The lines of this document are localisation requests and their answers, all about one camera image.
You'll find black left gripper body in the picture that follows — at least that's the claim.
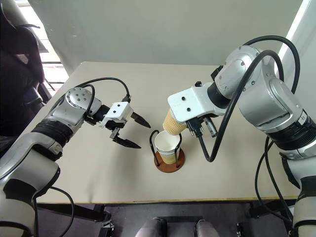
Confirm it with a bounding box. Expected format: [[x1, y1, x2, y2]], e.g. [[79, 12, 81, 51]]
[[105, 111, 135, 141]]

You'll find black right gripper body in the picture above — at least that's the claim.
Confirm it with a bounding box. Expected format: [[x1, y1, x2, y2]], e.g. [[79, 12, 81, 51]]
[[186, 115, 218, 138]]

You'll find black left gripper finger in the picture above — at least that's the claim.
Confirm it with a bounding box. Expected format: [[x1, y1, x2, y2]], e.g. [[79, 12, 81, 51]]
[[112, 134, 142, 150], [131, 112, 152, 129]]

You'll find orange ripple white paper cup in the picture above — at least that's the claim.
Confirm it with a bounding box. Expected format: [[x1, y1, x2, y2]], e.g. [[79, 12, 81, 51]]
[[154, 130, 181, 153], [158, 149, 179, 165], [162, 108, 187, 137]]

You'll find grey rounded shape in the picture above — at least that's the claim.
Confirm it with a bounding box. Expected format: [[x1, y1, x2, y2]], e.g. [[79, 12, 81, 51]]
[[195, 219, 214, 237], [135, 219, 167, 237]]

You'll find black fabric chair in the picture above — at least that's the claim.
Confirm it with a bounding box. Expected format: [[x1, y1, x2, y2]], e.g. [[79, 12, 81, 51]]
[[0, 0, 53, 137]]

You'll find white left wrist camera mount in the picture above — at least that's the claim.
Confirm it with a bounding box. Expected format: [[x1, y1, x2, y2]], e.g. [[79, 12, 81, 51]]
[[99, 101, 134, 129]]

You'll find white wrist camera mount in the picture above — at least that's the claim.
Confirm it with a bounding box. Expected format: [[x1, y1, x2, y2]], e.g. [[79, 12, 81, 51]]
[[167, 83, 228, 124], [99, 101, 134, 129]]

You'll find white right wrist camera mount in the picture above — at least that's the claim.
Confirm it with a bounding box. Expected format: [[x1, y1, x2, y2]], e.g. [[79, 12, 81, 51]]
[[167, 83, 228, 124]]

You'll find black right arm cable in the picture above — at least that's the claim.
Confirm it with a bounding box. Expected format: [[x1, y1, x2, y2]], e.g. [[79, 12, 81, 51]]
[[254, 137, 295, 237], [197, 50, 283, 162], [243, 36, 301, 95]]

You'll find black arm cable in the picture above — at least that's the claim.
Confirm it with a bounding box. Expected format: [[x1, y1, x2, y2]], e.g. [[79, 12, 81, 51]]
[[243, 36, 301, 95], [74, 77, 131, 117], [197, 50, 283, 162], [254, 137, 295, 237], [32, 186, 75, 237]]

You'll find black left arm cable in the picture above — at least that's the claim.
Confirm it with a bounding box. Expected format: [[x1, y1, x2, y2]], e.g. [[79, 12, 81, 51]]
[[74, 77, 131, 117], [32, 186, 75, 237]]

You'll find wooden wire cup holder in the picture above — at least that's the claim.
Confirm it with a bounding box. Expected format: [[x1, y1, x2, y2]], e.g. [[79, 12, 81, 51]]
[[149, 129, 186, 173]]

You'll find black table frame bar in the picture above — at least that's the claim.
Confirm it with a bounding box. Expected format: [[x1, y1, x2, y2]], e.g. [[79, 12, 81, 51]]
[[37, 203, 112, 222]]

